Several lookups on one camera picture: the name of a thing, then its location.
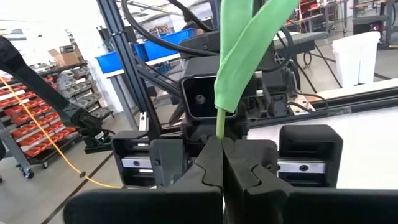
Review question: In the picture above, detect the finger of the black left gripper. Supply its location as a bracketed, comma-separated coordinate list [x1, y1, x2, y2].
[236, 140, 280, 180]
[150, 138, 189, 188]

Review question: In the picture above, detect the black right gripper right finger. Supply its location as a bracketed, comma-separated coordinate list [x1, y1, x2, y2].
[223, 138, 398, 224]

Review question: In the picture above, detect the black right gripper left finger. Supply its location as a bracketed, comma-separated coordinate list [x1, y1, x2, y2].
[63, 136, 224, 224]

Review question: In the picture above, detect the yellow artificial tulip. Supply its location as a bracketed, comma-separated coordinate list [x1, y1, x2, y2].
[213, 0, 300, 141]

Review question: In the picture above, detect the black device with green light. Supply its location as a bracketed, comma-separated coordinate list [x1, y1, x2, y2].
[81, 116, 116, 155]

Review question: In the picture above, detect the white plastic trash bin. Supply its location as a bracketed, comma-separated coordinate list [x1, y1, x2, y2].
[357, 30, 382, 85]
[331, 32, 362, 89]

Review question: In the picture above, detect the dark gray work table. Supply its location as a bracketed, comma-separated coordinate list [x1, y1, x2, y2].
[272, 30, 343, 90]

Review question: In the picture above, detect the gray parts bin shelf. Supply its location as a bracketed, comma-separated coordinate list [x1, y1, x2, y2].
[55, 61, 110, 119]

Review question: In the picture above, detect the blue plastic bin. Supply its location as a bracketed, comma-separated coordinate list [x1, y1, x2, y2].
[133, 27, 197, 62]
[95, 50, 124, 75]

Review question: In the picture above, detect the black machine cabinet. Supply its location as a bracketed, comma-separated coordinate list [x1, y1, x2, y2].
[352, 14, 393, 49]

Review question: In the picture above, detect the brown cardboard box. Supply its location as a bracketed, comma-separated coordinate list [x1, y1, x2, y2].
[47, 44, 85, 67]

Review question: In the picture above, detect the red parts bin rack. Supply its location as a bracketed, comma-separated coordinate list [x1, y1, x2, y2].
[0, 73, 82, 180]

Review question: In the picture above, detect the black padded diagonal bar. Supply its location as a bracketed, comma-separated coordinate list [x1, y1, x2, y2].
[0, 35, 105, 139]

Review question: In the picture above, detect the yellow extension cable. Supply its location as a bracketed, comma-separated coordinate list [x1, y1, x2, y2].
[0, 77, 123, 190]

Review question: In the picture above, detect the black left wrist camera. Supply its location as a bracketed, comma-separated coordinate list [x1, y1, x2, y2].
[181, 74, 242, 121]

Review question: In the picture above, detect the thick black cable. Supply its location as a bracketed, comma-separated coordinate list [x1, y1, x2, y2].
[120, 0, 220, 57]

